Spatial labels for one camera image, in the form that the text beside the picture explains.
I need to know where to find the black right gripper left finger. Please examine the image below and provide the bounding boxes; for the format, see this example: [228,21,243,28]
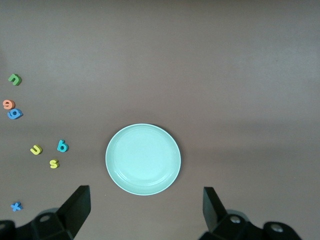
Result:
[0,185,91,240]

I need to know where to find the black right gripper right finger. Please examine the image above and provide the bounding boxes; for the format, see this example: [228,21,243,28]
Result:
[198,186,301,240]

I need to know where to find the yellow foam letter u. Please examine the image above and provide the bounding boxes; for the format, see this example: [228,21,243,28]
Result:
[29,144,43,156]

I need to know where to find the light green plate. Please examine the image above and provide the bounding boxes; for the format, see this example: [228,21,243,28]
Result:
[105,123,182,197]

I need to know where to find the blue foam letter g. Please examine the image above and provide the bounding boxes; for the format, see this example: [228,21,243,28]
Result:
[7,108,24,120]

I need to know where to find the orange foam letter e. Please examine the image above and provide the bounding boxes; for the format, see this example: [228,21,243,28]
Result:
[2,99,16,111]

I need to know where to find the green foam letter n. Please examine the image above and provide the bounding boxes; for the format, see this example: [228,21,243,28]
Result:
[8,73,23,87]

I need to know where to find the brown table cover sheet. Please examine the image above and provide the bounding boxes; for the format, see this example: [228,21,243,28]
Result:
[0,0,320,240]

